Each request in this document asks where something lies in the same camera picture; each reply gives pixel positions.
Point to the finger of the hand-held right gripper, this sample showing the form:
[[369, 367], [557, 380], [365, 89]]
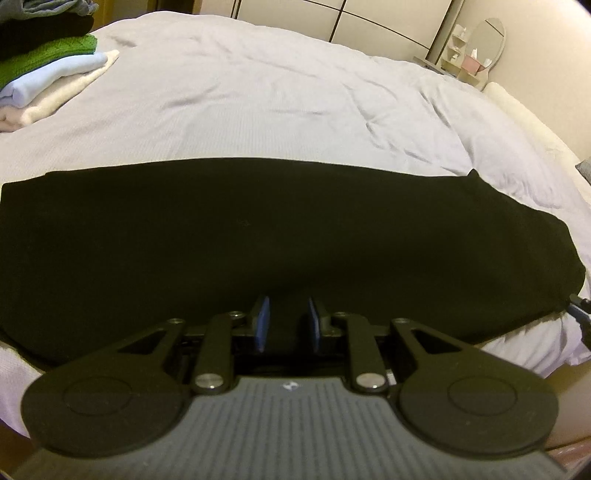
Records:
[[582, 318]]

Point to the bed with white duvet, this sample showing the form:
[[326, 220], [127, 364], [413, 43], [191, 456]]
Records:
[[258, 101]]

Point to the pink box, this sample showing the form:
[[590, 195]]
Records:
[[471, 64]]

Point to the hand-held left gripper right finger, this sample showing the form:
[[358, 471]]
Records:
[[315, 328]]

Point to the black garment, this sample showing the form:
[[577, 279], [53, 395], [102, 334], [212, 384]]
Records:
[[41, 32], [277, 240]]

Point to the oval mirror vanity shelf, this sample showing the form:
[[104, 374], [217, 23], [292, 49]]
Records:
[[455, 50]]

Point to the folded light blue garment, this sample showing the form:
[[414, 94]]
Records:
[[46, 76]]

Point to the cream bed headboard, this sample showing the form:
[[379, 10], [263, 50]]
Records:
[[531, 124]]

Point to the folded black garment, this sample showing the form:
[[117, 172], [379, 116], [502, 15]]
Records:
[[41, 32]]

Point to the white sliding wardrobe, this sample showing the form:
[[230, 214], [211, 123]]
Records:
[[369, 23]]

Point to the oval mirror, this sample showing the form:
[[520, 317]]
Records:
[[487, 44]]

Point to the folded grey-blue garment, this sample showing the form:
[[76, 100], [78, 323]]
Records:
[[41, 7]]

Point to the folded cream garment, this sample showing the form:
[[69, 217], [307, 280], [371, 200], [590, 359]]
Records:
[[55, 99]]

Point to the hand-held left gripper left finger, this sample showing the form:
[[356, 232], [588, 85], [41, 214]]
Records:
[[263, 325]]

